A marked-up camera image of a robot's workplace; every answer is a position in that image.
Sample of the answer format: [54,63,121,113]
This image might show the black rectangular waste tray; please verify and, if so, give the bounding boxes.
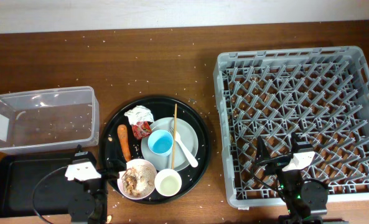
[0,153,83,218]

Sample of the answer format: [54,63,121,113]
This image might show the clear plastic waste bin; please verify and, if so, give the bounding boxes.
[0,86,100,155]

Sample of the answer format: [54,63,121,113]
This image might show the wooden chopstick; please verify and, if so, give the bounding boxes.
[171,103,177,170]

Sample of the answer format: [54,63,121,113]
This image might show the pink bowl with food scraps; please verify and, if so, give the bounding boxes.
[117,159,157,200]

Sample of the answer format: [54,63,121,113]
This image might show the red snack wrapper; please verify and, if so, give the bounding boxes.
[131,121,152,140]

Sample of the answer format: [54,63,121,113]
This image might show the orange carrot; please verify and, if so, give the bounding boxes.
[117,124,131,162]

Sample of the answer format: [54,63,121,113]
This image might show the white paper napkin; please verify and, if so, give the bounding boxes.
[124,105,154,125]

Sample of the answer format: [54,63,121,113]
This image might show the grey round plate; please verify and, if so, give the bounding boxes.
[141,117,199,172]

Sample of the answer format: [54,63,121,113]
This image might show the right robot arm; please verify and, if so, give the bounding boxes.
[253,133,329,224]

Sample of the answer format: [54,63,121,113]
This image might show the round black serving tray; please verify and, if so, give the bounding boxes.
[99,96,212,205]

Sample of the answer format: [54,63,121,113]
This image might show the small white cup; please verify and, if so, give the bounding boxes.
[154,169,182,197]

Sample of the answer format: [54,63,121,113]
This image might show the peanut on table edge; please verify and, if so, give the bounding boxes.
[106,215,112,224]

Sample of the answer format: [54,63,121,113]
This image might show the white plastic fork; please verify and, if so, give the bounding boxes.
[169,128,198,167]

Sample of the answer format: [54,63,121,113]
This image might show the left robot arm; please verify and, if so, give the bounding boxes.
[31,159,127,224]

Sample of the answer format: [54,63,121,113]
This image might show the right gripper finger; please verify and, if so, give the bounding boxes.
[291,133,311,152]
[256,136,270,162]

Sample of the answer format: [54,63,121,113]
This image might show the light blue cup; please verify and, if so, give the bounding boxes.
[147,129,174,156]

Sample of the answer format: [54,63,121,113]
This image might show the grey plastic dishwasher rack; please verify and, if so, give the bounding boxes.
[213,46,369,209]

